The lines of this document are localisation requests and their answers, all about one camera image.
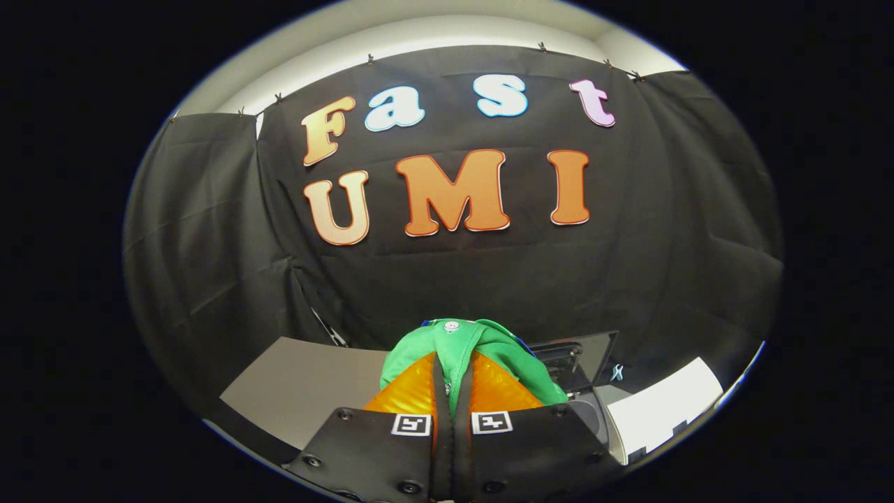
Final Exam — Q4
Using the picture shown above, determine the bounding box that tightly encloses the green polo shirt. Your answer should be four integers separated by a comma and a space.
379, 319, 568, 420

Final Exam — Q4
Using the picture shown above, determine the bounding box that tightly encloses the grey cabinet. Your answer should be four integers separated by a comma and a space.
220, 337, 392, 451

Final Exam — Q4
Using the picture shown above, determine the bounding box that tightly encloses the white table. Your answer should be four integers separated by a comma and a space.
606, 357, 724, 458

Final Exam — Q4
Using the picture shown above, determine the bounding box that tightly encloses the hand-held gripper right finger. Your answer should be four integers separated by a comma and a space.
454, 351, 622, 502

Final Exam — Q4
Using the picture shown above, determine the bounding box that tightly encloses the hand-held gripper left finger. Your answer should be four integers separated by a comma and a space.
286, 351, 448, 503

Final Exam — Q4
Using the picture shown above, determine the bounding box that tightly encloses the black backdrop cloth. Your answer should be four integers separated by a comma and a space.
123, 45, 784, 448

